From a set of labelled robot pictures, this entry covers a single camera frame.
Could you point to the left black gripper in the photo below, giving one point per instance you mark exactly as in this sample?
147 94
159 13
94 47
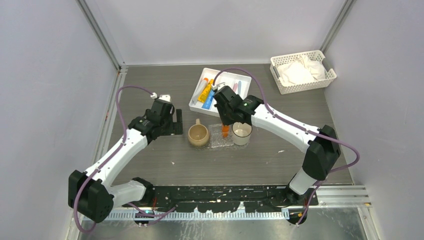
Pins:
175 127

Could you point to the white ribbed mug black rim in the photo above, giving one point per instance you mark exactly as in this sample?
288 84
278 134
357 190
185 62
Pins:
241 133

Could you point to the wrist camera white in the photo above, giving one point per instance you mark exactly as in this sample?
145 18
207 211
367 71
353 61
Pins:
215 87
163 97

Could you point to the aluminium frame rail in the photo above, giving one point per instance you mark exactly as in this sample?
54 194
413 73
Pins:
332 196

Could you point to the tan ceramic mug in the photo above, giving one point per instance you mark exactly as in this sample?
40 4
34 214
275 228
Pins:
198 135

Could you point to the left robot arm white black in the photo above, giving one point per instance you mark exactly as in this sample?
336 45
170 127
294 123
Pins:
91 192

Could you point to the clear oval glass tray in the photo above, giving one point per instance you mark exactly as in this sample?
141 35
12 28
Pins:
233 147

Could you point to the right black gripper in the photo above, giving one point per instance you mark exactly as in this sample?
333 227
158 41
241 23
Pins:
225 121

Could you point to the orange toothpaste tube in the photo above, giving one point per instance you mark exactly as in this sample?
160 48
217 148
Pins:
225 129

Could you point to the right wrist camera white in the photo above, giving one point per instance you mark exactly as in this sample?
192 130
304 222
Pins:
215 87

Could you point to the yellow toothpaste tube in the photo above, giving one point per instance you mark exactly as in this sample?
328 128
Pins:
205 92

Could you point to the white plastic bin tray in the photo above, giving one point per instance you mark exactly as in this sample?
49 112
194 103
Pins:
226 78

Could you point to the white cloth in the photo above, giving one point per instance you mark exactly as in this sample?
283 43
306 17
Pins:
301 71

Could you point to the blue toothpaste tube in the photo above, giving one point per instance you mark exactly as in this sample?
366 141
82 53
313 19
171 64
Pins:
209 100

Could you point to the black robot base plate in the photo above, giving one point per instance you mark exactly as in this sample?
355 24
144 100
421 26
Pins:
227 199

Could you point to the pink toothbrush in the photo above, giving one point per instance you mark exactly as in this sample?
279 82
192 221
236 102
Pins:
235 87

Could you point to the clear rectangular holder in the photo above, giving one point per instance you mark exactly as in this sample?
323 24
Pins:
216 139

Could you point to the white toothpaste tube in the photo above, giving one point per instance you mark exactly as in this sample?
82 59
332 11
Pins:
198 95

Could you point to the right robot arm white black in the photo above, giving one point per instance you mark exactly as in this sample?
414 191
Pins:
318 144

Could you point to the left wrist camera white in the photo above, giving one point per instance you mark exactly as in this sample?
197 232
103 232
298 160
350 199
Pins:
163 97

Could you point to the white perforated basket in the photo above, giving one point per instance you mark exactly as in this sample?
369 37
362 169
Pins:
315 55

